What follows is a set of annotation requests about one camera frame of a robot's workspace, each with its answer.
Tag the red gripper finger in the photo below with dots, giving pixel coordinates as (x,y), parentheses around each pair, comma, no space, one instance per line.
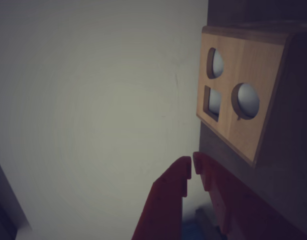
(163,205)
(243,212)

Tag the wooden shape sorter box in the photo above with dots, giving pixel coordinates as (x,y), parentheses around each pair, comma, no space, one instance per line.
(246,62)

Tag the brown table mat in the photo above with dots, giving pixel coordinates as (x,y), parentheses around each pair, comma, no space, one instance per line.
(226,155)

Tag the blue clamp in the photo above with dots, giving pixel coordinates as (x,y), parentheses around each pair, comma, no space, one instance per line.
(193,231)

